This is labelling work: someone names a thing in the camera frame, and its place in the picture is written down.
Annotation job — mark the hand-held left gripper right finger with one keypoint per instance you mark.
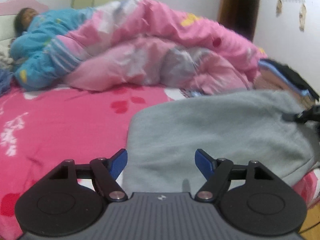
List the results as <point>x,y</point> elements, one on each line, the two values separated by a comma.
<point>203,163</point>

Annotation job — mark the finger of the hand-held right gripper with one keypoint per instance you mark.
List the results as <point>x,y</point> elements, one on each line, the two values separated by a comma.
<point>310,115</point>

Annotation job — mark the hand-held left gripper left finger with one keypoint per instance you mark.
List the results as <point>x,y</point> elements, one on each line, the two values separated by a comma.
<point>117,163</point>

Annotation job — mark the stack of folded clothes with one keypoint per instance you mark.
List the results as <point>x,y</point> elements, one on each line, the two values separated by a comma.
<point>295,76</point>

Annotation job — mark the blue folded garment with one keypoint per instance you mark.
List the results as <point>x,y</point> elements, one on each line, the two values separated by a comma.
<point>268,66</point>

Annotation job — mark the pink floral blanket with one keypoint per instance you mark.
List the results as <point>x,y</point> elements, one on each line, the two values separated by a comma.
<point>62,120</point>

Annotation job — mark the pink and blue printed quilt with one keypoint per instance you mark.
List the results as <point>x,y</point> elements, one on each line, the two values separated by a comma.
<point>150,50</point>

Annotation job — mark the blue denim garment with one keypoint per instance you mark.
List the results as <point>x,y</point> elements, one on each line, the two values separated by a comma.
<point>5,80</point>

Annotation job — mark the white knit cloth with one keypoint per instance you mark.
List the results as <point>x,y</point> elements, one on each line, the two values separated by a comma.
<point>5,55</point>

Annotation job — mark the pink headboard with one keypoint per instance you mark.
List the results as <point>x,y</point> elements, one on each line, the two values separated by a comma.
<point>10,7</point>

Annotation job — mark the torn paper wall scrap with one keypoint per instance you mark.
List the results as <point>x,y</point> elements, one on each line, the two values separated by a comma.
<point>302,17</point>
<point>279,7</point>

